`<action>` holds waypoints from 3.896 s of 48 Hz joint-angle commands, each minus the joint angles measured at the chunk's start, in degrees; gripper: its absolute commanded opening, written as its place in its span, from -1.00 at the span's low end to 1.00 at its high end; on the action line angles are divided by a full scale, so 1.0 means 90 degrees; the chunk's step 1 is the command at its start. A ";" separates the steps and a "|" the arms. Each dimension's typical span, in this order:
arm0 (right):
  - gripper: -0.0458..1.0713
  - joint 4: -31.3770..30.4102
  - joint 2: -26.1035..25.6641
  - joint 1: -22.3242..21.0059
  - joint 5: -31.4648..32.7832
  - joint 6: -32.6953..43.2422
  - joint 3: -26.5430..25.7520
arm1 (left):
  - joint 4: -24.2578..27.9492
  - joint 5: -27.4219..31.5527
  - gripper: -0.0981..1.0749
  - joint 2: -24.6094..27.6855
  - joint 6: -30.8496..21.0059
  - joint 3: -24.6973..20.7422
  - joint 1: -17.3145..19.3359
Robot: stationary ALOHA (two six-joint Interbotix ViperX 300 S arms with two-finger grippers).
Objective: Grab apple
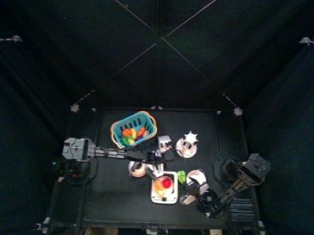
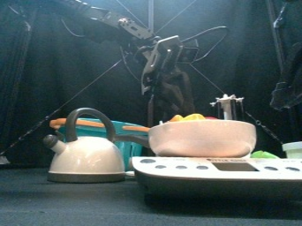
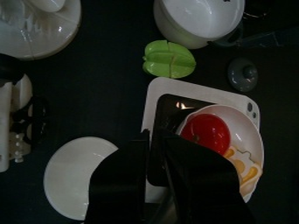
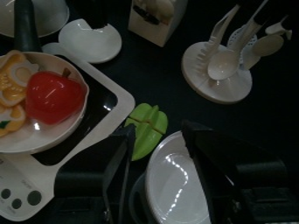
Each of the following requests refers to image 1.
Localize white toy bowl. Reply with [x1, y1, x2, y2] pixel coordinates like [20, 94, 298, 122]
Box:
[186, 169, 209, 186]

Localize grey white toy cup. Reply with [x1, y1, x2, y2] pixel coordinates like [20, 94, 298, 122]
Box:
[157, 135, 174, 153]

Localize white toy tray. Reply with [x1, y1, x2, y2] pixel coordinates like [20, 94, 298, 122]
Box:
[150, 171, 181, 206]

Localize pink toy pot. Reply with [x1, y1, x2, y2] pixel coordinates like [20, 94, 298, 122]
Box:
[127, 160, 149, 179]

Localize white text label sticker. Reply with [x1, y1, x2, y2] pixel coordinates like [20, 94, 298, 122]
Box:
[229, 197, 256, 223]

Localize red toy apple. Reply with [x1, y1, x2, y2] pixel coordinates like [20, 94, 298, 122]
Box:
[161, 177, 174, 189]

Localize small green toy item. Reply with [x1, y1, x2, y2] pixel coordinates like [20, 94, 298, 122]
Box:
[177, 170, 188, 185]

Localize pink toy plate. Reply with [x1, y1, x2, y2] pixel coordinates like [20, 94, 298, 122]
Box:
[174, 137, 200, 160]

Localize red orange toy fruit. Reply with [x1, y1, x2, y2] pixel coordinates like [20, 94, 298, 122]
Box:
[137, 126, 150, 139]

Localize white star shaped toy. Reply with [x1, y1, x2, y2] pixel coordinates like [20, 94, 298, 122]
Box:
[184, 130, 201, 145]

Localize teal basket with orange rim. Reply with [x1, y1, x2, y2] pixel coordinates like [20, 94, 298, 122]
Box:
[110, 110, 159, 150]

